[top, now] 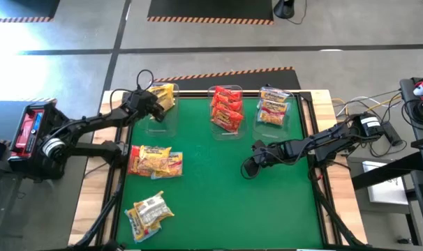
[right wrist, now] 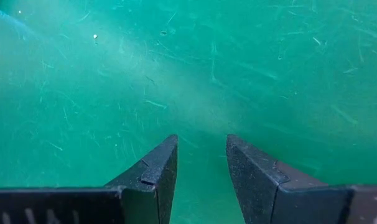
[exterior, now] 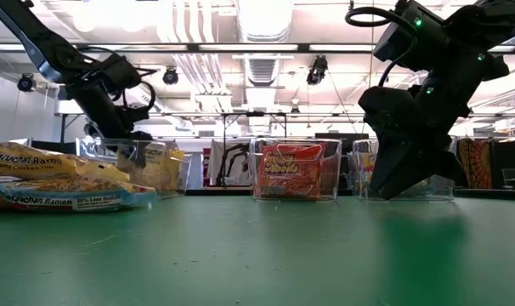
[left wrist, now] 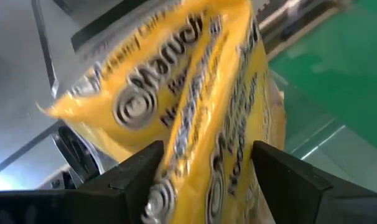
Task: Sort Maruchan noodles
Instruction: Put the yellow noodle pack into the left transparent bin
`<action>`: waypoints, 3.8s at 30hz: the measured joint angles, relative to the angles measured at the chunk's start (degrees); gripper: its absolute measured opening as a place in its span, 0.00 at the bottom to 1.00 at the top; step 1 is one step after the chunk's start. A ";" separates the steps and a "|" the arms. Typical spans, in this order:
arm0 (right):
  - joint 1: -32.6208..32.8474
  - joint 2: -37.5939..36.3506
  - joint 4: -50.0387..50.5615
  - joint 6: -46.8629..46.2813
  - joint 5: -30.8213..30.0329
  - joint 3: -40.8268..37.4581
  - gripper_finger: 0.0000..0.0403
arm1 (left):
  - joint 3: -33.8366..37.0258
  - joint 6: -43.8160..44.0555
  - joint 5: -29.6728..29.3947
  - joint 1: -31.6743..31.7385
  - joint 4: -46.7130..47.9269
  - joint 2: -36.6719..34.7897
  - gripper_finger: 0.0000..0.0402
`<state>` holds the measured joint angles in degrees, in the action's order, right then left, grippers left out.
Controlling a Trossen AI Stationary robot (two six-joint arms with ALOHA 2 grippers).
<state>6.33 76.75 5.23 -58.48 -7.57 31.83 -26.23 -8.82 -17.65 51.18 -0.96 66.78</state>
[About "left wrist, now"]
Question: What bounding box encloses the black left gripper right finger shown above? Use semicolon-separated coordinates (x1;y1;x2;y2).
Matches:
252;140;375;224

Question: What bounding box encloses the yellow ramen pack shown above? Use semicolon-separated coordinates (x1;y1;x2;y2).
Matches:
35;0;226;164
141;0;287;224

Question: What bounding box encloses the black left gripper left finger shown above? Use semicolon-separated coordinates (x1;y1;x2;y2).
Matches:
79;140;164;224

